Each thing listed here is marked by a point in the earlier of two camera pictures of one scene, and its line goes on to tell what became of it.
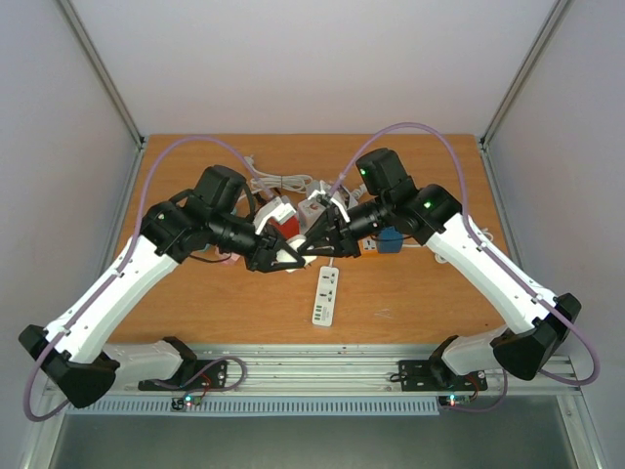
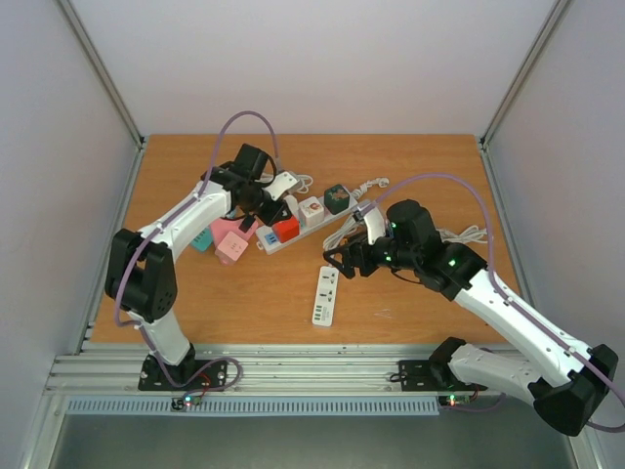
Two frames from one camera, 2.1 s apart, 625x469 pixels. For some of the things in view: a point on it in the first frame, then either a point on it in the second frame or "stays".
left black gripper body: x=259 y=259 -> x=270 y=217
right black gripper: x=346 y=236 -> x=354 y=257
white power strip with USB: x=326 y=290 stays
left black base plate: x=196 y=375 stays
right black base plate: x=426 y=375 stays
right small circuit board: x=454 y=400 stays
